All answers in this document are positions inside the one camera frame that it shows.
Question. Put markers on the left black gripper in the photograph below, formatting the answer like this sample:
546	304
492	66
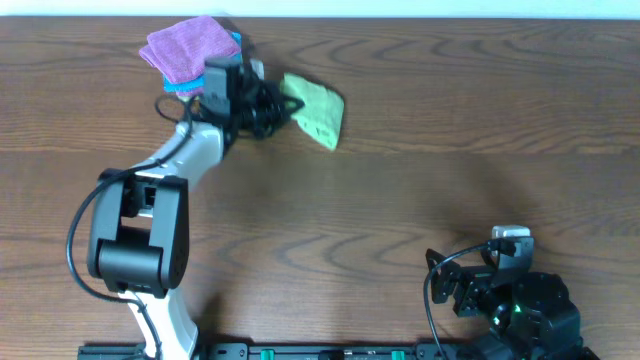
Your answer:
274	102

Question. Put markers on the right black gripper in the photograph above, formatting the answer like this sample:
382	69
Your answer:
469	279

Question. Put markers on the light green microfiber cloth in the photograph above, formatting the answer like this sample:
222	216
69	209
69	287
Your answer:
322	114

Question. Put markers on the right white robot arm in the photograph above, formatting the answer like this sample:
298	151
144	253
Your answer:
530	314

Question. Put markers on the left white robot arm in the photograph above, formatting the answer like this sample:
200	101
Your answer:
139	240

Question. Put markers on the folded purple cloth lower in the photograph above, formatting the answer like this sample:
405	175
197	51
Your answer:
191	92

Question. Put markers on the folded purple cloth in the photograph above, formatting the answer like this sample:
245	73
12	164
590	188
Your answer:
191	92
179	51

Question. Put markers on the folded blue cloth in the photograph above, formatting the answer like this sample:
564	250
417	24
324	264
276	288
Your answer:
198	82

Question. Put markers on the folded purple cloth on top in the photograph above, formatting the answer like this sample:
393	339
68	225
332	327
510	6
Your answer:
179	51

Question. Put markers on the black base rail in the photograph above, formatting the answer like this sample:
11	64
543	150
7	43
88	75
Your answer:
242	351

